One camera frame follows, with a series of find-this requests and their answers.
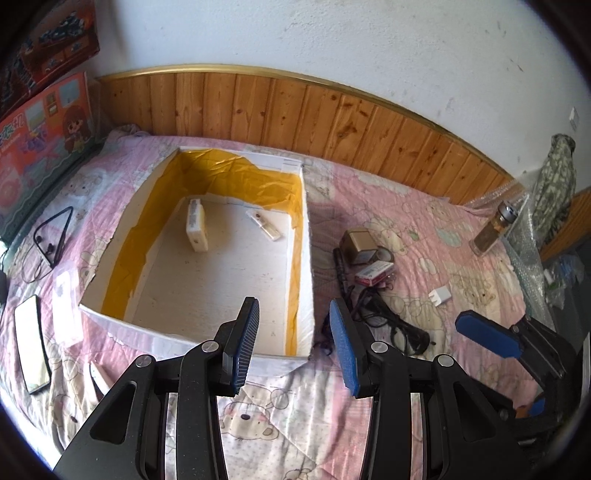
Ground patterned grey cloth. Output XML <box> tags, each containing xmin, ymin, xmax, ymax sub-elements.
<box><xmin>531</xmin><ymin>134</ymin><xmax>578</xmax><ymax>245</ymax></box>

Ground small brown box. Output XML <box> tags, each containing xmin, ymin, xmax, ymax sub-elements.
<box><xmin>340</xmin><ymin>229</ymin><xmax>378</xmax><ymax>265</ymax></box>

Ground pink printed blanket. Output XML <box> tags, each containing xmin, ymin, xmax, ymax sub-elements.
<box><xmin>0</xmin><ymin>124</ymin><xmax>555</xmax><ymax>480</ymax></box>

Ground bubble wrap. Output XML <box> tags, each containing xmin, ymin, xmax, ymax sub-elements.
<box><xmin>466</xmin><ymin>180</ymin><xmax>573</xmax><ymax>328</ymax></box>

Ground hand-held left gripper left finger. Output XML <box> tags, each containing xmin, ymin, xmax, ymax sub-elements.
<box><xmin>53</xmin><ymin>296</ymin><xmax>260</xmax><ymax>480</ymax></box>

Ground black neckband earphones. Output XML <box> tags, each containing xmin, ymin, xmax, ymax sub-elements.
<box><xmin>34</xmin><ymin>206</ymin><xmax>75</xmax><ymax>268</ymax></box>

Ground white foam box yellow tape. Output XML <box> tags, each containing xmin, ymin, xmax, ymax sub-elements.
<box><xmin>79</xmin><ymin>145</ymin><xmax>315</xmax><ymax>377</ymax></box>

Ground black glasses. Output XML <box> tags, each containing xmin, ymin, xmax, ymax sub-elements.
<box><xmin>351</xmin><ymin>291</ymin><xmax>431</xmax><ymax>357</ymax></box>

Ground red and white staples box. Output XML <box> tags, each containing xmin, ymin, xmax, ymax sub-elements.
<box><xmin>355</xmin><ymin>261</ymin><xmax>395</xmax><ymax>287</ymax></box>

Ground red toy box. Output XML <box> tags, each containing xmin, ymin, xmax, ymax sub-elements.
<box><xmin>0</xmin><ymin>71</ymin><xmax>100</xmax><ymax>243</ymax></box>

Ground wooden wall panel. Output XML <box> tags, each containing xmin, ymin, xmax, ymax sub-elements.
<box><xmin>97</xmin><ymin>65</ymin><xmax>522</xmax><ymax>206</ymax></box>

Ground black cable with adapter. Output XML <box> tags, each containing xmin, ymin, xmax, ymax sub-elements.
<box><xmin>0</xmin><ymin>231</ymin><xmax>51</xmax><ymax>305</ymax></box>

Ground cream tissue pack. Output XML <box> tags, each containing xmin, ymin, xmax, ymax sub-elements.
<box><xmin>185</xmin><ymin>196</ymin><xmax>209</xmax><ymax>252</ymax></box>

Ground small clear tube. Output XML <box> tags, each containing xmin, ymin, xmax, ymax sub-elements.
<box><xmin>246</xmin><ymin>209</ymin><xmax>282</xmax><ymax>241</ymax></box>

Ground white paper piece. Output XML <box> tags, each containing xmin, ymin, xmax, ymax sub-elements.
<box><xmin>90</xmin><ymin>362</ymin><xmax>109</xmax><ymax>398</ymax></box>

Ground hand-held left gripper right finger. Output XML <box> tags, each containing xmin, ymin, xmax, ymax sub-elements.
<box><xmin>329</xmin><ymin>298</ymin><xmax>550</xmax><ymax>480</ymax></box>

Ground white plastic packet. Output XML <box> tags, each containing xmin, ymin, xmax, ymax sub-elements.
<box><xmin>53</xmin><ymin>270</ymin><xmax>84</xmax><ymax>347</ymax></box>

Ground black smartphone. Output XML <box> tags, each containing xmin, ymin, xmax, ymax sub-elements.
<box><xmin>14</xmin><ymin>295</ymin><xmax>52</xmax><ymax>394</ymax></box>

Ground glass bottle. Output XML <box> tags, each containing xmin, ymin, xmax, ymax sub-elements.
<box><xmin>470</xmin><ymin>200</ymin><xmax>520</xmax><ymax>254</ymax></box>

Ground dark toy box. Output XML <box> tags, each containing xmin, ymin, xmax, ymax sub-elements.
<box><xmin>0</xmin><ymin>0</ymin><xmax>101</xmax><ymax>116</ymax></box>

